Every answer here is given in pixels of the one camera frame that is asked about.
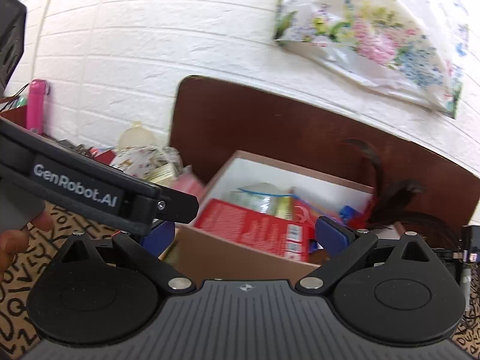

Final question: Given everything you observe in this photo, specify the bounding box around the floral plastic bag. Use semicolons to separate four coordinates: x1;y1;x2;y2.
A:
274;0;469;119

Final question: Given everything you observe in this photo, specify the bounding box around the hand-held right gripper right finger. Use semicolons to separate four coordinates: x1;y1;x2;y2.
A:
296;215;449;295

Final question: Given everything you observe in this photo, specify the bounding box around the person's left hand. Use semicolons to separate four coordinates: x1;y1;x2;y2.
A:
0;210;53;282

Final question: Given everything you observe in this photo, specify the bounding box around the pink water bottle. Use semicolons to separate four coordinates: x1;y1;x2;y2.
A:
26;79;50;136

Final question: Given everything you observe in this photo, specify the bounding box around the brown wooden board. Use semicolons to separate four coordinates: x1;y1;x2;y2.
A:
169;75;480;226

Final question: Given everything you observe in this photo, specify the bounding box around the pink soft packet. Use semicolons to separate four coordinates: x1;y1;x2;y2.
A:
169;174;205;203

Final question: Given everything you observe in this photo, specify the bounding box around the beige cardboard box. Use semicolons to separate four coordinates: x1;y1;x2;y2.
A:
161;150;376;276

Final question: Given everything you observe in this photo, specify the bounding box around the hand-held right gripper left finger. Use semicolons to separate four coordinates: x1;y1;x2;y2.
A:
49;220;197;294

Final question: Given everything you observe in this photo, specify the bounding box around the translucent plastic bag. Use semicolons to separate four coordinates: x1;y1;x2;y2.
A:
118;121;156;151

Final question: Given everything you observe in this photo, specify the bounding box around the white printed drawstring bag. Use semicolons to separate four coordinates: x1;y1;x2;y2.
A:
110;146;181;179

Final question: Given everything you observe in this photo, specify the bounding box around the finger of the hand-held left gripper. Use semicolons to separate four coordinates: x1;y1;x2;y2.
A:
127;185;200;226

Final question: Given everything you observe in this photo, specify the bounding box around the red black feather shuttlecock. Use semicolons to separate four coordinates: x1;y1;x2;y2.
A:
343;139;460;248

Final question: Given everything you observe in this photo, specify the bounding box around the brown file box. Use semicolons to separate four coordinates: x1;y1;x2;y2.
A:
0;105;31;132

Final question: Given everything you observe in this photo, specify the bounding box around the blue cube package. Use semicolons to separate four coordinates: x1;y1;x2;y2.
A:
339;205;364;226

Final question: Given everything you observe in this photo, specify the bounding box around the clear zip bag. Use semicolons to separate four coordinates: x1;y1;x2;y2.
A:
229;182;295;220

